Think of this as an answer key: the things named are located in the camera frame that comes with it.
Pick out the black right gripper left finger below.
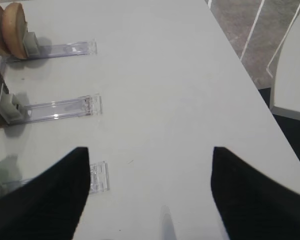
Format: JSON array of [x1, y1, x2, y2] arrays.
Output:
[[0, 147, 91, 240]]

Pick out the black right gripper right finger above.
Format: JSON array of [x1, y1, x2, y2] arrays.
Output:
[[210, 147, 300, 240]]

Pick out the white neighbouring table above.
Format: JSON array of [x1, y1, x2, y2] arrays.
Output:
[[269, 14, 300, 121]]

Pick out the upright sesame bun half outer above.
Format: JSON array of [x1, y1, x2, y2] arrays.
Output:
[[1, 2, 28, 60]]

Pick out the clear holder rail lettuce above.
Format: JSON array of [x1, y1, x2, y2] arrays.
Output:
[[0, 161, 110, 197]]

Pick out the clear holder rail patty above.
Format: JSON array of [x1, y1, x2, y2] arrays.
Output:
[[0, 83, 103, 125]]

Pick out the clear holder rail right buns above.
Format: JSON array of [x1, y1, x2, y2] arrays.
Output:
[[6, 32, 97, 63]]

